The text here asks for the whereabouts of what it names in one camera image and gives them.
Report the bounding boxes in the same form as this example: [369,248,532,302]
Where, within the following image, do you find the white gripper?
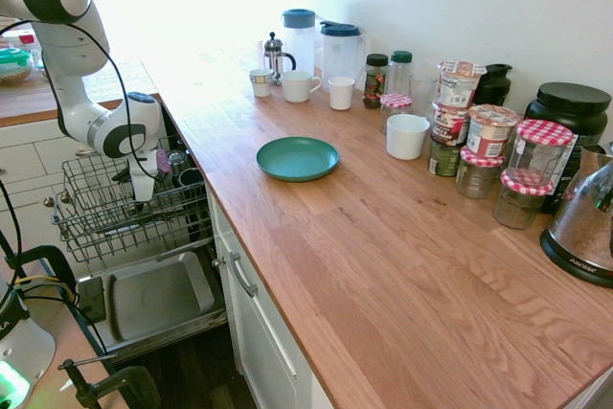
[126,170,158,214]

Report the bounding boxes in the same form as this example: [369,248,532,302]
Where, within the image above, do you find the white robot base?
[0,273,57,409]

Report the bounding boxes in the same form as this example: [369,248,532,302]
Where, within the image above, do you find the stainless dishwasher door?
[75,235,229,363]

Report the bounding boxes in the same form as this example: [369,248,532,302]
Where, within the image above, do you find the clear drinking glass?
[167,149,189,176]

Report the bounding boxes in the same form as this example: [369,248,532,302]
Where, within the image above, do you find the dark blue mug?
[177,167,207,188]

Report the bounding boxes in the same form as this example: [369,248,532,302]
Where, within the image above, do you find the brown mounting board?
[0,255,126,409]

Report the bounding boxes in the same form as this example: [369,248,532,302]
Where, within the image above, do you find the teal plate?
[255,136,342,184]

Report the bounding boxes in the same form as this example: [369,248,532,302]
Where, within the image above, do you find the patterned paper cup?
[247,67,275,99]

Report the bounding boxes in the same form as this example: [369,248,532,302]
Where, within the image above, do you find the clear container teal lid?
[0,46,36,87]

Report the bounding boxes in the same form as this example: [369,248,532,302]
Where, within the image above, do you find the wide white mug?
[280,69,324,104]

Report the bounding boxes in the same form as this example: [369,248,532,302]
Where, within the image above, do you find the glass french press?
[262,31,298,77]

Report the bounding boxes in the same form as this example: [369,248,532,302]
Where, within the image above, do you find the white container red lid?
[3,29,44,54]

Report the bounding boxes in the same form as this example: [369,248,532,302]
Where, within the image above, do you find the clear pitcher blue lid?
[281,8,318,82]

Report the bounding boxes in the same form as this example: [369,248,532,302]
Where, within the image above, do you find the white ribbed cup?
[328,76,357,112]

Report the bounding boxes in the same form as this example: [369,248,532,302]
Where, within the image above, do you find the clear pitcher dark teal lid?
[319,20,368,90]

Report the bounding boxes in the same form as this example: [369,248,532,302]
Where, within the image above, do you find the dark spice jar black lid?
[362,53,390,110]

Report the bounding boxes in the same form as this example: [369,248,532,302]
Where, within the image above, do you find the glass jar red gingham lid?
[492,170,555,231]
[454,145,507,201]
[379,92,414,135]

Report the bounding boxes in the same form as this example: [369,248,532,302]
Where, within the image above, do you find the plain white mug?
[385,113,432,161]

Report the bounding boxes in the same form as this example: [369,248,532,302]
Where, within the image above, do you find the clear bottle green lid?
[388,49,415,97]

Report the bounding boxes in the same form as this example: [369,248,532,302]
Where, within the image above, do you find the clear glass tumbler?
[408,73,440,116]

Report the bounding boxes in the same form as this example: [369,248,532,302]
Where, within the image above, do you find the green yogurt tub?
[426,135,464,178]

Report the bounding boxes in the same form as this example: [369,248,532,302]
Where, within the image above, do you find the red brown yogurt tub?
[431,101,472,148]

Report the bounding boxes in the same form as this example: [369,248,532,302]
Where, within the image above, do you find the white yogurt tub blue label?
[436,59,489,111]

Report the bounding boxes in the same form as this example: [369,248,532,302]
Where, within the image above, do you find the white red yogurt tub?
[465,103,522,158]

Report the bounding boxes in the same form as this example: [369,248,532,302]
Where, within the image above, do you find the black shaker bottle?
[473,62,514,107]

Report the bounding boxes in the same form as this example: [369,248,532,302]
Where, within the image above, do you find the large jar red gingham lid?
[506,118,575,188]

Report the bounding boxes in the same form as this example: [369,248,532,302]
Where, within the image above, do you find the black protein powder tub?
[523,81,613,216]

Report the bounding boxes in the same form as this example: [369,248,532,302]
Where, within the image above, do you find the stainless steel electric kettle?
[539,141,613,290]

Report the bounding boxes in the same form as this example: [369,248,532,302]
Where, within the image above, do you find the grey wire dishwasher rack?
[51,135,210,264]

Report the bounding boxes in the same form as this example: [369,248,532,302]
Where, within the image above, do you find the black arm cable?
[0,17,160,176]

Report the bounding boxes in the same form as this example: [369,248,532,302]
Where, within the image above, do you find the yellow cable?
[12,273,79,301]

